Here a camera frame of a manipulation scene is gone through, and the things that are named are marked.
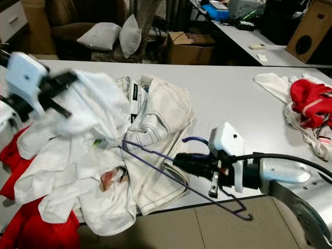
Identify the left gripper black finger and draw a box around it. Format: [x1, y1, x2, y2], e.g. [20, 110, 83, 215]
[49, 100, 72, 118]
[54, 71, 79, 87]

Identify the purple plastic clothes hanger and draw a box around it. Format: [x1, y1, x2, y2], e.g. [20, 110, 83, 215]
[121, 136, 254, 221]

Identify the cream trousers dark stitching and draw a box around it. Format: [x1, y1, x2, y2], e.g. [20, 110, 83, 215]
[117, 74, 198, 216]

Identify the grey pillow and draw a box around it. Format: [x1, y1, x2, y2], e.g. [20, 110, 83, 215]
[119, 14, 142, 59]
[77, 22, 121, 51]

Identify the brown leather armchair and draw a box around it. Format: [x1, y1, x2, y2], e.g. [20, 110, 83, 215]
[46, 0, 130, 52]

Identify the white drawer cabinet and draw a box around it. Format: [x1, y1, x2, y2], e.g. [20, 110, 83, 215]
[0, 0, 27, 45]

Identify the white mesh jersey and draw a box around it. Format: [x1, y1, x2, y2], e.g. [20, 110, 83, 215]
[78, 176, 138, 237]

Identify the brown patterned curtain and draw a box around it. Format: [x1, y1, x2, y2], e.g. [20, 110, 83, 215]
[130, 0, 160, 33]

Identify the open cardboard box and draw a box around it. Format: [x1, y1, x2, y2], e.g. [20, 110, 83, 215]
[165, 31, 217, 65]

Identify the white crumpled garment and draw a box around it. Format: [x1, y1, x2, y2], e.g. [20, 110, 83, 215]
[254, 73, 332, 161]

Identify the red garment pink trim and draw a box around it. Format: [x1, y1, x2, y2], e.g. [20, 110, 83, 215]
[289, 79, 332, 130]

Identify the long white desk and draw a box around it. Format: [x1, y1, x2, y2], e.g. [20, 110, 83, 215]
[189, 0, 317, 67]

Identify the black desk gadget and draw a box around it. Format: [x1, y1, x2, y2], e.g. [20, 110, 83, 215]
[235, 18, 257, 30]

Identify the blue box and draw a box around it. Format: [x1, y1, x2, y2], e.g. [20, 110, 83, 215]
[202, 2, 231, 21]

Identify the white desktop device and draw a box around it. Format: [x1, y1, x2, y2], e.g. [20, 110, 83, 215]
[227, 0, 266, 17]

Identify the wooden speaker box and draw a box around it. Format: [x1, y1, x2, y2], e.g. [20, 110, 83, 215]
[285, 0, 332, 64]

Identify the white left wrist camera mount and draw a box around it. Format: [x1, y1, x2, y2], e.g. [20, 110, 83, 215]
[5, 51, 50, 118]

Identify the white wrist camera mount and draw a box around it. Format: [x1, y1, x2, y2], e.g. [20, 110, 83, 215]
[207, 122, 246, 199]
[5, 51, 50, 118]

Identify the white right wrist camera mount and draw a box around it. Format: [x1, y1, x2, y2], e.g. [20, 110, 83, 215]
[207, 122, 246, 199]

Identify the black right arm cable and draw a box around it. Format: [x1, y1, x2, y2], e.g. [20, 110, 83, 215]
[231, 151, 332, 182]

